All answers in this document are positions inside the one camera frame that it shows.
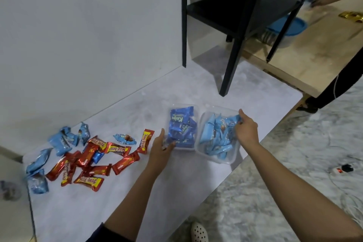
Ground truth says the person's right hand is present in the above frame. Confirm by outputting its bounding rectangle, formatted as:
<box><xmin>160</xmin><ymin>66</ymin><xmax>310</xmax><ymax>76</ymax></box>
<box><xmin>234</xmin><ymin>109</ymin><xmax>260</xmax><ymax>153</ymax></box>

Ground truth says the person's left hand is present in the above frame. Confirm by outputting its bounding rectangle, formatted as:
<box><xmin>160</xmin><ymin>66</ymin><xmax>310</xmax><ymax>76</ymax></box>
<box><xmin>147</xmin><ymin>128</ymin><xmax>176</xmax><ymax>177</ymax></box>

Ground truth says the pile of red candy bars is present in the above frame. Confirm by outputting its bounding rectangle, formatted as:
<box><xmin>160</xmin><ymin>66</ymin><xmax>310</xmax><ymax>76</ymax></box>
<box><xmin>45</xmin><ymin>129</ymin><xmax>155</xmax><ymax>193</ymax></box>

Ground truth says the group of light blue packets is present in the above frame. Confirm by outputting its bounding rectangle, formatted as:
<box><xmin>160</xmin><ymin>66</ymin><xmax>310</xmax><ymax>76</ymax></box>
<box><xmin>25</xmin><ymin>122</ymin><xmax>137</xmax><ymax>195</ymax></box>

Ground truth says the white storage box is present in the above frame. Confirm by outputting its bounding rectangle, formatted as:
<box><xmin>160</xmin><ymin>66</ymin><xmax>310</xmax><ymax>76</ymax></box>
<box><xmin>0</xmin><ymin>154</ymin><xmax>36</xmax><ymax>242</ymax></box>

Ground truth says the person's left forearm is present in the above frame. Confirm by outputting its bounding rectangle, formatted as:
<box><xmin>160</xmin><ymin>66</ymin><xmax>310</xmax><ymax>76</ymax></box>
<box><xmin>104</xmin><ymin>168</ymin><xmax>159</xmax><ymax>241</ymax></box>

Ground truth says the person's right forearm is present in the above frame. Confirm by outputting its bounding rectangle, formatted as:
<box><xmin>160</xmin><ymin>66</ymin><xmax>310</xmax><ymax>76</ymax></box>
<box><xmin>246</xmin><ymin>142</ymin><xmax>363</xmax><ymax>242</ymax></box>

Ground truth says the person's white left clog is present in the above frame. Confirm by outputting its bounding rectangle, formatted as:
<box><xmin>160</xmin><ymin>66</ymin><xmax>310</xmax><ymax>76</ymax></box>
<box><xmin>190</xmin><ymin>222</ymin><xmax>209</xmax><ymax>242</ymax></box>

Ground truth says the person's navy shirt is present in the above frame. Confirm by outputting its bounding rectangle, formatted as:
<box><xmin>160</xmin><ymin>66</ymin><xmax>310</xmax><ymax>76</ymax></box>
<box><xmin>86</xmin><ymin>223</ymin><xmax>125</xmax><ymax>242</ymax></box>

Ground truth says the clear plastic tub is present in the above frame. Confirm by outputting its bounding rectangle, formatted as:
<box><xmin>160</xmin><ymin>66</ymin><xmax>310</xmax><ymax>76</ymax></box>
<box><xmin>195</xmin><ymin>105</ymin><xmax>243</xmax><ymax>165</ymax></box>
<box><xmin>166</xmin><ymin>104</ymin><xmax>200</xmax><ymax>152</ymax></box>

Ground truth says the grey marble-look board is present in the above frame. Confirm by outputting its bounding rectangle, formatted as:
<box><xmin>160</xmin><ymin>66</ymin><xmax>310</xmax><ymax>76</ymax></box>
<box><xmin>22</xmin><ymin>46</ymin><xmax>303</xmax><ymax>242</ymax></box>

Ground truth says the wooden folding table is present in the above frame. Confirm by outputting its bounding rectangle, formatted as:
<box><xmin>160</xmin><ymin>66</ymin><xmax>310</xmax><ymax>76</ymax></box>
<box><xmin>241</xmin><ymin>0</ymin><xmax>363</xmax><ymax>118</ymax></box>

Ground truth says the blue plastic basin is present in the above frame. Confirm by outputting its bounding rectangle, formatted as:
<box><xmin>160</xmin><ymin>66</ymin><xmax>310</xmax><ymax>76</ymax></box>
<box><xmin>256</xmin><ymin>15</ymin><xmax>308</xmax><ymax>50</ymax></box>

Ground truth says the black side table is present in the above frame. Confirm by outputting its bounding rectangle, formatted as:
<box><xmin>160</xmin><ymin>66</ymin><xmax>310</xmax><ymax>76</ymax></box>
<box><xmin>181</xmin><ymin>0</ymin><xmax>325</xmax><ymax>97</ymax></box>

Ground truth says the gold foil packet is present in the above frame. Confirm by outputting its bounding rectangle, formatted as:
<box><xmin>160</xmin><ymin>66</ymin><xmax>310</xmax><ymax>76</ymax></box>
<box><xmin>338</xmin><ymin>11</ymin><xmax>363</xmax><ymax>23</ymax></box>

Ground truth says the white power strip red switch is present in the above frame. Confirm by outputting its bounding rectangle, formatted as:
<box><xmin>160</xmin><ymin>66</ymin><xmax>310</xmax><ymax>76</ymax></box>
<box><xmin>330</xmin><ymin>164</ymin><xmax>355</xmax><ymax>177</ymax></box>

